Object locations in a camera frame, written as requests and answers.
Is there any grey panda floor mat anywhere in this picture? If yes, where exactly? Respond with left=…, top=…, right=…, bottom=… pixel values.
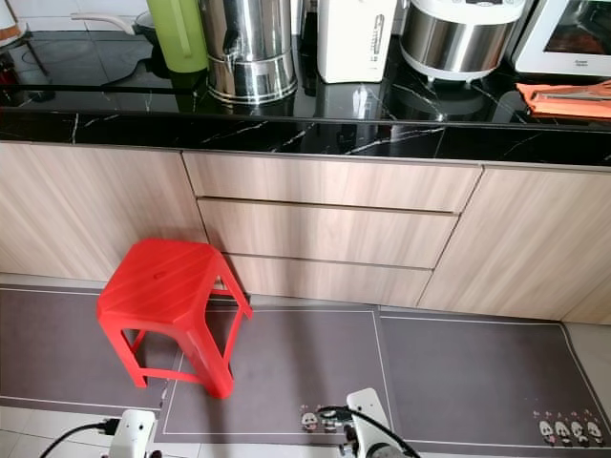
left=377, top=310, right=611, bottom=454
left=0, top=286, right=402, bottom=449

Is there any light wooden drawer front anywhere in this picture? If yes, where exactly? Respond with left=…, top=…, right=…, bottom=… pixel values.
left=218, top=253, right=433, bottom=308
left=183, top=151, right=483, bottom=213
left=197, top=197, right=459, bottom=270

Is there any red plastic stool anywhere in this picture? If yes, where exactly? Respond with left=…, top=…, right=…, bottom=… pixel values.
left=96, top=239, right=254, bottom=400

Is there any light wooden cabinet door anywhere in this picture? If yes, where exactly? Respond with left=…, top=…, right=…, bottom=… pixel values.
left=0, top=141, right=206, bottom=282
left=418, top=164, right=611, bottom=325

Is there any white electric thermo pot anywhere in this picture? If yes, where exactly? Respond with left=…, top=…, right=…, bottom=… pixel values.
left=317, top=0, right=400, bottom=84

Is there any stainless steel water urn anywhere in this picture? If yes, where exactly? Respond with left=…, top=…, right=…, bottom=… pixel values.
left=199, top=0, right=299, bottom=106

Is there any orange cloth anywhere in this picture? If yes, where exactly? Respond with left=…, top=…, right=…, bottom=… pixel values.
left=516, top=80, right=611, bottom=120

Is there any white steel rice cooker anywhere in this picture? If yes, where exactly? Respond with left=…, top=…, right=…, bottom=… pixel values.
left=399, top=0, right=528, bottom=82

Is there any green plastic jug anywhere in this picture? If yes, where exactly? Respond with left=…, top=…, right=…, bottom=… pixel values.
left=146, top=0, right=209, bottom=73

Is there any white microwave oven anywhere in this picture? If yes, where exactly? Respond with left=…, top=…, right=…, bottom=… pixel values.
left=511, top=0, right=611, bottom=79

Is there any white round container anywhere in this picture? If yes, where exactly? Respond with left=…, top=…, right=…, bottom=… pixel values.
left=0, top=0, right=28, bottom=49

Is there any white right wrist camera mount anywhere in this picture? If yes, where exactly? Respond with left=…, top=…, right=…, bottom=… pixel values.
left=344, top=386, right=394, bottom=458

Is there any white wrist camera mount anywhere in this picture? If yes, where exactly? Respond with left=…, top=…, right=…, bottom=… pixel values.
left=344, top=386, right=394, bottom=458
left=110, top=408, right=157, bottom=458

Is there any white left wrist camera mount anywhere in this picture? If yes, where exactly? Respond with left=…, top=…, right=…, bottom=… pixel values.
left=110, top=408, right=157, bottom=458

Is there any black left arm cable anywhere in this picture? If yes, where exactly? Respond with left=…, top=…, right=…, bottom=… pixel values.
left=48, top=420, right=121, bottom=458

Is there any dark pan white handle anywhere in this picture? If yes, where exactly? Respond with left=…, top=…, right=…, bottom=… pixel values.
left=72, top=10, right=154, bottom=45

